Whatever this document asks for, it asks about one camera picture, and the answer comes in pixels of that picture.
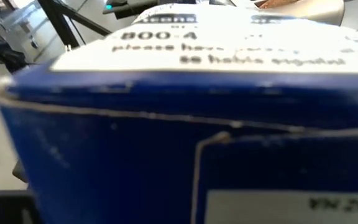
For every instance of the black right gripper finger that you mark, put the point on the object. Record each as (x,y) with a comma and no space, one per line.
(2,208)

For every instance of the black device with teal light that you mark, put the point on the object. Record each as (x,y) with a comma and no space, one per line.
(126,7)

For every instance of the black metal frame strut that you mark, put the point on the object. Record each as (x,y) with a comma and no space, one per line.
(53,18)

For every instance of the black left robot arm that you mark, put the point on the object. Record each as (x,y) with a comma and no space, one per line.
(8,56)

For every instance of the blue box with white label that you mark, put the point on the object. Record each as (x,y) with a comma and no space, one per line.
(104,155)

